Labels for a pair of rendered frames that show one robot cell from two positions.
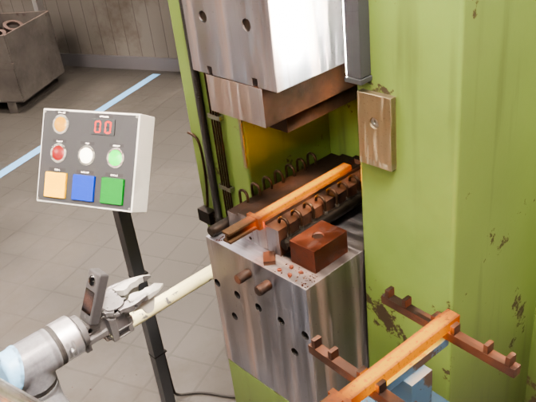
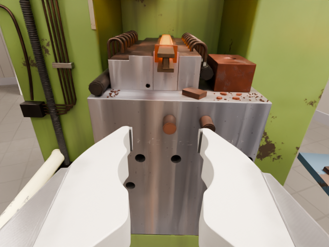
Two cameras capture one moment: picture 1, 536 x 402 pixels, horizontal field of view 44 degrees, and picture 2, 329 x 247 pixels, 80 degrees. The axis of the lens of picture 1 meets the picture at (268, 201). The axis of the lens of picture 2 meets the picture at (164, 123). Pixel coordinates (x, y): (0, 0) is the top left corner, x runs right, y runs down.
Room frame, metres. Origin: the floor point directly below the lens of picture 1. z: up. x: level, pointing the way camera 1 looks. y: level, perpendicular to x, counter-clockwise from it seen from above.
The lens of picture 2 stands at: (1.19, 0.37, 1.06)
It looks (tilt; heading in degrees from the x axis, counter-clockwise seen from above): 28 degrees down; 310
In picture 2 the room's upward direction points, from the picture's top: 2 degrees clockwise
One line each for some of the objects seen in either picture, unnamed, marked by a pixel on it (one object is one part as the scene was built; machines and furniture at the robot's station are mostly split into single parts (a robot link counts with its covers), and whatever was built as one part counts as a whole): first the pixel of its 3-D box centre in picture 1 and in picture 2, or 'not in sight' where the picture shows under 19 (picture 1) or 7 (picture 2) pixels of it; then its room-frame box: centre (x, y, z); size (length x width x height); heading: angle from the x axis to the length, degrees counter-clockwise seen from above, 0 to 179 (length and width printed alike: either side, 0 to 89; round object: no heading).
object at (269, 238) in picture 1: (308, 197); (157, 55); (1.62, -0.11, 0.96); 0.42 x 0.20 x 0.09; 130
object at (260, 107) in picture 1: (297, 72); not in sight; (1.62, -0.11, 1.32); 0.42 x 0.20 x 0.10; 130
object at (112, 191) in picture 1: (112, 191); not in sight; (1.71, 0.44, 1.01); 0.07 x 0.05 x 0.07; 65
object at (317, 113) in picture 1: (317, 99); not in sight; (1.63, -0.16, 1.24); 0.30 x 0.07 x 0.06; 130
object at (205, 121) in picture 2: (263, 287); (206, 125); (1.35, 0.04, 0.87); 0.04 x 0.03 x 0.03; 130
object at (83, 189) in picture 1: (84, 187); not in sight; (1.75, 0.53, 1.01); 0.07 x 0.05 x 0.07; 65
